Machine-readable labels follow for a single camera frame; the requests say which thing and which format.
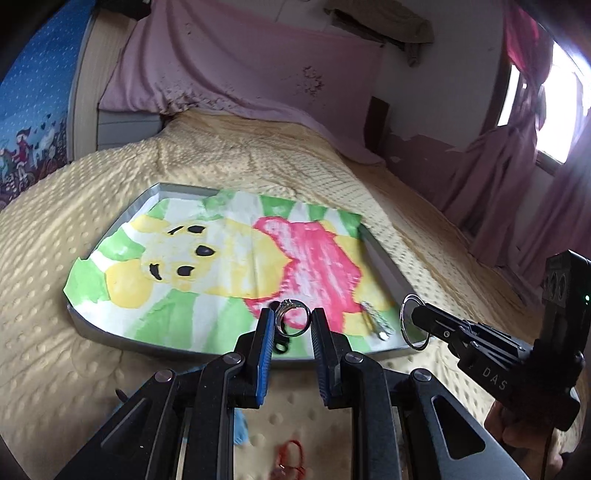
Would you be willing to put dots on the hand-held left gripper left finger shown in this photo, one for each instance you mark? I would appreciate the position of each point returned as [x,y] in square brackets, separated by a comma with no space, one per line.
[264,364]

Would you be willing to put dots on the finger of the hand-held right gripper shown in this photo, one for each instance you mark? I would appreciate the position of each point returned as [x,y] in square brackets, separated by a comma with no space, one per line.
[438,334]
[443,323]

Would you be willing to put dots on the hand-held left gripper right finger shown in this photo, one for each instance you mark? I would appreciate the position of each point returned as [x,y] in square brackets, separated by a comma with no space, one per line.
[321,364]

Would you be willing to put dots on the grey tray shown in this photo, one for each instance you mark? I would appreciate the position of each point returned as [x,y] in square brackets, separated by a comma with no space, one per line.
[406,295]

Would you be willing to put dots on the blue wrist watch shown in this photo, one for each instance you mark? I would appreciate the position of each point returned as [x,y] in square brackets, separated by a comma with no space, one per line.
[241,429]

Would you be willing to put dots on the person's right hand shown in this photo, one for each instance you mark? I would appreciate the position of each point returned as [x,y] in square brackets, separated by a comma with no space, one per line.
[512,429]

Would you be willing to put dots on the painted bear paper sheet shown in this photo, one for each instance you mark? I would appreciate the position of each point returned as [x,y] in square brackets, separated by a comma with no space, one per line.
[184,258]

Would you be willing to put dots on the pink curtain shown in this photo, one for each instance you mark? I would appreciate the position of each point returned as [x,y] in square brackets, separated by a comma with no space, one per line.
[508,175]

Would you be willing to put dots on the brown wooden board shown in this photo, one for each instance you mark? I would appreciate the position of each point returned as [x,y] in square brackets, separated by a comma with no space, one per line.
[377,124]

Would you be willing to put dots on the yellow dotted blanket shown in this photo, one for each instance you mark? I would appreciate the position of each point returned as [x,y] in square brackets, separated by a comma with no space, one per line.
[46,286]

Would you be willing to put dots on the window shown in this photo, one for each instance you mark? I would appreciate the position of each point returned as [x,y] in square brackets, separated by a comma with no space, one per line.
[561,101]

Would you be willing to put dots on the grey cabinet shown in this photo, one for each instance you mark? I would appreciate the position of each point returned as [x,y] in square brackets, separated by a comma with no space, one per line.
[127,129]

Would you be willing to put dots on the beige cloth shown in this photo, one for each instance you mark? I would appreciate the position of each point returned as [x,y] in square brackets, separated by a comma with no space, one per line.
[392,23]

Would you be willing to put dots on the pink bed sheet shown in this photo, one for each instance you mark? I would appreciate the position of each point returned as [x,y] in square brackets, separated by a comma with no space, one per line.
[231,55]

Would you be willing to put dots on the wooden headboard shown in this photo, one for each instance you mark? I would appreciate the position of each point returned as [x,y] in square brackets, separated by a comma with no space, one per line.
[92,69]

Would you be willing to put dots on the blue printed cloth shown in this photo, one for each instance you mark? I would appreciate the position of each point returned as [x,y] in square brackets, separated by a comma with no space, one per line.
[37,101]

